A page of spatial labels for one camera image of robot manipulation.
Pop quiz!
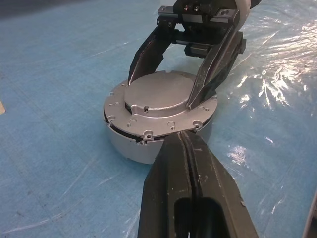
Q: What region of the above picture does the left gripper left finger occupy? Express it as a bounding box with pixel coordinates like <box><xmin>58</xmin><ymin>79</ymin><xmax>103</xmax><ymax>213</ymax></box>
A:
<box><xmin>137</xmin><ymin>131</ymin><xmax>193</xmax><ymax>238</ymax></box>

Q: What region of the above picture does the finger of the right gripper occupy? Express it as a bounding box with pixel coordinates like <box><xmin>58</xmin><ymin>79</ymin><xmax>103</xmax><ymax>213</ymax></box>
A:
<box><xmin>127</xmin><ymin>22</ymin><xmax>179</xmax><ymax>86</ymax></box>
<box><xmin>186</xmin><ymin>11</ymin><xmax>247</xmax><ymax>110</ymax></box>

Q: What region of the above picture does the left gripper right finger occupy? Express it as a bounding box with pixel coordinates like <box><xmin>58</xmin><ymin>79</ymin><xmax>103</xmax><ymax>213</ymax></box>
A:
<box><xmin>182</xmin><ymin>131</ymin><xmax>260</xmax><ymax>238</ymax></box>

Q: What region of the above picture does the silver motor end cover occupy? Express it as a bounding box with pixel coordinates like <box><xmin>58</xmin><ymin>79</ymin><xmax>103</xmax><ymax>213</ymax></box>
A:
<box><xmin>103</xmin><ymin>70</ymin><xmax>218</xmax><ymax>147</ymax></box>

